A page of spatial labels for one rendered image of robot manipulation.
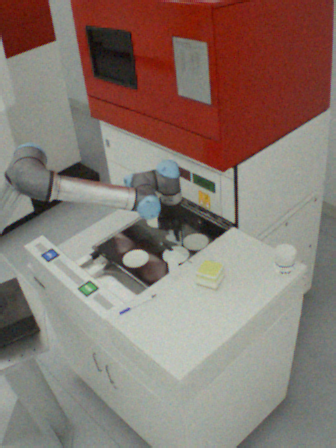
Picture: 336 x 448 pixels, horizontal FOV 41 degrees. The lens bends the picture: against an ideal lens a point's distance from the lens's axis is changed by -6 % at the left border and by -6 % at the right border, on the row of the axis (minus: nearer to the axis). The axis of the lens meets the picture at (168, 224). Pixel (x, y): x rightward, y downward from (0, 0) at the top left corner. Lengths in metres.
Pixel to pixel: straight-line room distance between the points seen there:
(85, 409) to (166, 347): 1.15
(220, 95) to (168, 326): 0.74
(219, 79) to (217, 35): 0.15
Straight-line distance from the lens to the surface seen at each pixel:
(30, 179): 1.43
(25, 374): 1.97
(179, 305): 1.51
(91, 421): 2.43
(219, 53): 1.45
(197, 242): 1.83
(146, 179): 1.59
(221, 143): 1.57
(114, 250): 1.85
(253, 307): 1.50
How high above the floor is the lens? 2.08
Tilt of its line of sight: 37 degrees down
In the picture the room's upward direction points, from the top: 7 degrees counter-clockwise
